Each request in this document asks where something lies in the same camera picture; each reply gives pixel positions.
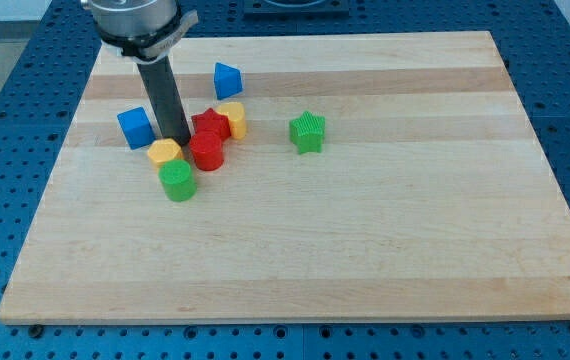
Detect red cylinder block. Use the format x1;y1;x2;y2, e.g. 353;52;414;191
189;131;224;171

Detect red star block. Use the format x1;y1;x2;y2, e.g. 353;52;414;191
191;108;231;141

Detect yellow heart block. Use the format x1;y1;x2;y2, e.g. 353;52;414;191
215;102;247;140

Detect green star block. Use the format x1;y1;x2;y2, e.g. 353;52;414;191
289;111;326;154

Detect green cylinder block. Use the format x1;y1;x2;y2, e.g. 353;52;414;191
158;159;197;202

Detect blue triangular block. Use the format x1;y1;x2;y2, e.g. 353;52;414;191
213;62;243;100

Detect yellow hexagon block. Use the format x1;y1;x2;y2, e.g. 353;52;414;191
147;138;184;170

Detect wooden board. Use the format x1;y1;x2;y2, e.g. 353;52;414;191
0;31;570;325

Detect blue cube block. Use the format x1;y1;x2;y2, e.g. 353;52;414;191
117;107;156;150

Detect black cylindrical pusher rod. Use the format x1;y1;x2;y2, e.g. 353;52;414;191
137;57;191;146

